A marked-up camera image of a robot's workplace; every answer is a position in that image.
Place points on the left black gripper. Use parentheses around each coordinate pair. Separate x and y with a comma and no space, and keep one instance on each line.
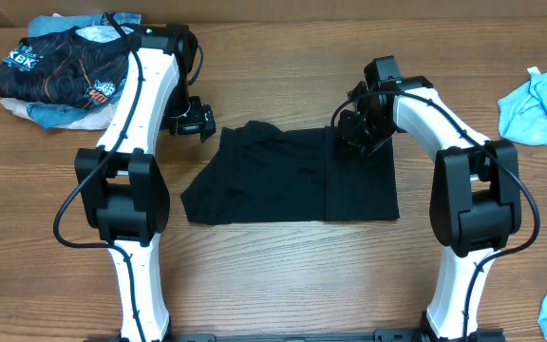
(201,119)

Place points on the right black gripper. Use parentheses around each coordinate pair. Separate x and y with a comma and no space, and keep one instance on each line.
(348,142)

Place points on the black t-shirt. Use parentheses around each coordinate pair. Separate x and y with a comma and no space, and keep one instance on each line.
(263,174)

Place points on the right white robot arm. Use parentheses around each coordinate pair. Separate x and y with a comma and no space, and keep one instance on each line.
(475,195)

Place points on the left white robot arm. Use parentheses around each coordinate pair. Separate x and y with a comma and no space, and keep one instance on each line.
(122,189)

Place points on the folded cream white garment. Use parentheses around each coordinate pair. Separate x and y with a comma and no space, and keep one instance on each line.
(22,109)

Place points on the black orange patterned shirt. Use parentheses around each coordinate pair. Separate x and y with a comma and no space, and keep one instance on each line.
(64,68)

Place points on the folded blue denim garment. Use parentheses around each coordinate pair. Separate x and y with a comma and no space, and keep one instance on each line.
(95,28)

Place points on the light blue garment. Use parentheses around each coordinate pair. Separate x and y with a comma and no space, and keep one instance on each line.
(523,112)

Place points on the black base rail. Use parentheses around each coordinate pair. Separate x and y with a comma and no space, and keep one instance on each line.
(302,337)

